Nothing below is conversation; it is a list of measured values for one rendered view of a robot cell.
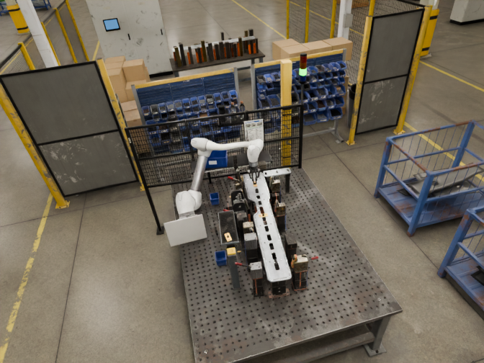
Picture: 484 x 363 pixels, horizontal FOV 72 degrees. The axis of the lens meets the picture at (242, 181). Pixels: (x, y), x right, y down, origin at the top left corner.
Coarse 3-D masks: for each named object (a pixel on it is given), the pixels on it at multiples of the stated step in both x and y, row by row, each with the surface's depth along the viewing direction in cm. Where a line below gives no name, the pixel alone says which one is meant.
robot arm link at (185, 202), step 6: (180, 192) 328; (186, 192) 329; (180, 198) 325; (186, 198) 325; (192, 198) 336; (180, 204) 324; (186, 204) 324; (192, 204) 331; (180, 210) 324; (186, 210) 323; (192, 210) 328
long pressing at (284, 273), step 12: (264, 180) 347; (252, 192) 333; (264, 192) 331; (264, 204) 318; (264, 228) 293; (276, 228) 292; (264, 240) 282; (276, 240) 281; (264, 252) 272; (276, 252) 271; (264, 264) 262; (288, 264) 261; (276, 276) 253; (288, 276) 252
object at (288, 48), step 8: (280, 40) 608; (288, 40) 604; (320, 40) 589; (328, 40) 585; (336, 40) 581; (344, 40) 578; (272, 48) 613; (280, 48) 578; (288, 48) 569; (296, 48) 565; (304, 48) 562; (312, 48) 558; (320, 48) 557; (328, 48) 562; (336, 48) 566; (280, 56) 587; (288, 56) 552; (296, 56) 553; (344, 96) 628; (344, 104) 639; (344, 112) 648
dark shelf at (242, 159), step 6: (228, 156) 381; (240, 156) 379; (246, 156) 378; (264, 156) 375; (270, 156) 375; (192, 162) 378; (228, 162) 372; (240, 162) 370; (246, 162) 369; (258, 162) 368; (270, 162) 368; (192, 168) 369; (210, 168) 366; (216, 168) 365; (222, 168) 365; (228, 168) 365
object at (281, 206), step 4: (280, 204) 309; (284, 204) 310; (280, 208) 308; (284, 208) 309; (276, 212) 312; (280, 212) 312; (284, 212) 312; (280, 216) 315; (284, 216) 321; (280, 220) 319; (284, 220) 325; (280, 224) 322; (284, 224) 322; (280, 228) 325; (284, 228) 326; (280, 232) 328
